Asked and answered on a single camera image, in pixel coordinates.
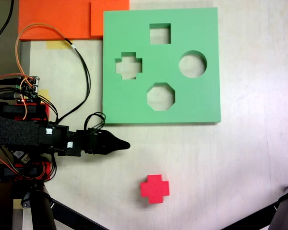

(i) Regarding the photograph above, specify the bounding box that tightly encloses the red cross block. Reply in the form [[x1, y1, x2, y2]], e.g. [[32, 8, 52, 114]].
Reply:
[[140, 174, 170, 205]]

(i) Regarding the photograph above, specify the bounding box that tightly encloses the green shape hole board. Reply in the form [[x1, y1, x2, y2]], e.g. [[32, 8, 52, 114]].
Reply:
[[101, 7, 222, 126]]

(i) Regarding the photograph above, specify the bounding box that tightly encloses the orange foam block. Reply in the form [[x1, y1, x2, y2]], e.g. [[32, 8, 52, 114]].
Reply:
[[18, 0, 130, 41]]

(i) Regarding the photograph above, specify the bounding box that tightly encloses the thin black tripod strut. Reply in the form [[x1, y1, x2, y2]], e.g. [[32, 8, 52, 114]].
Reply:
[[49, 198, 110, 230], [220, 200, 280, 230]]

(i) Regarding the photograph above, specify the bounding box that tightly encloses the circuit board with connectors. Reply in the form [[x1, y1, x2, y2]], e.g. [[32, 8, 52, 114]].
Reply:
[[14, 76, 42, 104]]

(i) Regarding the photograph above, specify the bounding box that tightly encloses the thick black tripod leg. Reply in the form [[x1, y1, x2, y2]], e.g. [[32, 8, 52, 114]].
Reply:
[[20, 184, 58, 230]]

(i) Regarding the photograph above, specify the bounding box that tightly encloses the wide yellow tape strip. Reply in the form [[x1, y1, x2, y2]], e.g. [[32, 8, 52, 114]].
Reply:
[[46, 40, 74, 50]]

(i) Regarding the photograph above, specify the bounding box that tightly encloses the notched black tripod leg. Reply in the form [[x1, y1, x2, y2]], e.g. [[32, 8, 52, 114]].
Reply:
[[268, 180, 288, 230]]

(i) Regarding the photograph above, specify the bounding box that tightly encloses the black gripper wire loop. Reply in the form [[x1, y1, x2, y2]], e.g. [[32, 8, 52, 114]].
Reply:
[[84, 111, 107, 132]]

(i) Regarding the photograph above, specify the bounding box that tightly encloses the red base mount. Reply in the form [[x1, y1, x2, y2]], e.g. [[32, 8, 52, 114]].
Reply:
[[13, 161, 51, 182], [15, 102, 50, 121]]

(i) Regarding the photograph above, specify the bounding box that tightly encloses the long black wire bundle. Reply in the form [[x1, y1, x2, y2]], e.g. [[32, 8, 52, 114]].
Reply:
[[55, 37, 92, 124]]

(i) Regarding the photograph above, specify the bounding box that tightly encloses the thin orange wire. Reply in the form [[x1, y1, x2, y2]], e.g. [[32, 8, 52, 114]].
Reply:
[[15, 23, 74, 120]]

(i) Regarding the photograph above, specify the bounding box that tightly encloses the black power cable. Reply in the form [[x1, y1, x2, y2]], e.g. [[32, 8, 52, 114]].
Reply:
[[0, 0, 15, 67]]

